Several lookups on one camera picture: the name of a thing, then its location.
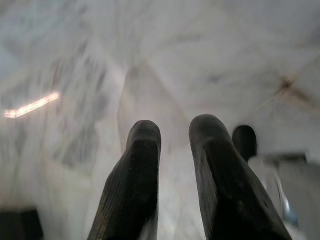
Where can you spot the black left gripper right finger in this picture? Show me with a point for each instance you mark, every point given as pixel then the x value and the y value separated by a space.
pixel 225 185

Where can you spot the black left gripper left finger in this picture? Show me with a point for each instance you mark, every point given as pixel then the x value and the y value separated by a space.
pixel 132 185

